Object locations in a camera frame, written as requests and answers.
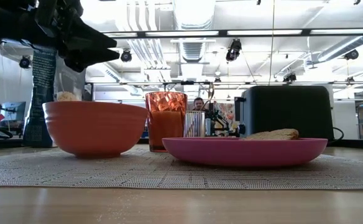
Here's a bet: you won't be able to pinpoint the black toaster cable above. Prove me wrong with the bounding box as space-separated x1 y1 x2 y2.
328 126 346 144

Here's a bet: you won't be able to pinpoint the orange ribbed bowl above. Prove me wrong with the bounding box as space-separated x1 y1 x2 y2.
42 100 149 159

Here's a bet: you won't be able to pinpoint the black table edge rail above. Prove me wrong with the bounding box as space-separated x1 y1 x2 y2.
0 136 363 151

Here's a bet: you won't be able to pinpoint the black toaster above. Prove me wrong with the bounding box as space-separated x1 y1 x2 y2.
234 85 334 141

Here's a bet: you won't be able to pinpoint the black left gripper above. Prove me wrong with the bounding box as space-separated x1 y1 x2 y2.
33 0 121 73

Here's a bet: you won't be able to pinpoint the computer monitor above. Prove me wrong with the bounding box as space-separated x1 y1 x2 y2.
0 101 27 123

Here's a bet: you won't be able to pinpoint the metal spoon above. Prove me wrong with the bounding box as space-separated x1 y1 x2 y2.
200 82 215 112

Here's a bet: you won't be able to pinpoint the person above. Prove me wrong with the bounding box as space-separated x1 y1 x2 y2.
192 97 207 112

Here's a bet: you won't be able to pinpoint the grey woven placemat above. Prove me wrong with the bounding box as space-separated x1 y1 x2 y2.
0 143 363 191

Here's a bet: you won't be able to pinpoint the colourful patterned panel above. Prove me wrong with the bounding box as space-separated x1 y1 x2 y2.
214 101 241 138

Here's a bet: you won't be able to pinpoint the cereal flakes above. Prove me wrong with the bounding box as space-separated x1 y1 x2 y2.
55 91 80 103

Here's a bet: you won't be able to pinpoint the pink plate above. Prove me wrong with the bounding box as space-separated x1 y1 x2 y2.
162 137 329 169

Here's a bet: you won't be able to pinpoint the orange faceted glass with juice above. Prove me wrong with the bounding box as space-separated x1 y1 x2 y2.
145 91 189 153

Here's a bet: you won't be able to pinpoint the black ceiling light rail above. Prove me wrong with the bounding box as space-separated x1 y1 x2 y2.
102 29 363 40

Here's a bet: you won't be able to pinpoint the silver ceiling air duct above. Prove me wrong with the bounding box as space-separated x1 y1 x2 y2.
172 0 216 94

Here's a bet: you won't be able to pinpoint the toast slice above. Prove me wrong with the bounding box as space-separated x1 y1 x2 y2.
241 128 300 141

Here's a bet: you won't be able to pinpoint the clear ribbed glass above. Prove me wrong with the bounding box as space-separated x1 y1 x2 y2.
183 111 206 139

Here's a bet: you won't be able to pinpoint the black ceiling spotlight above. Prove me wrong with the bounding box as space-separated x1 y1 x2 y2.
344 49 360 61
283 72 298 83
19 55 32 69
225 39 243 62
120 49 133 63

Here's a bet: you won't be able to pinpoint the blue frosted flakes cereal box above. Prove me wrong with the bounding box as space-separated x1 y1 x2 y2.
22 43 87 149

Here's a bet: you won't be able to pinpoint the thin black ceiling rail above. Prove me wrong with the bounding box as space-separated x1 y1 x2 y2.
85 81 363 87

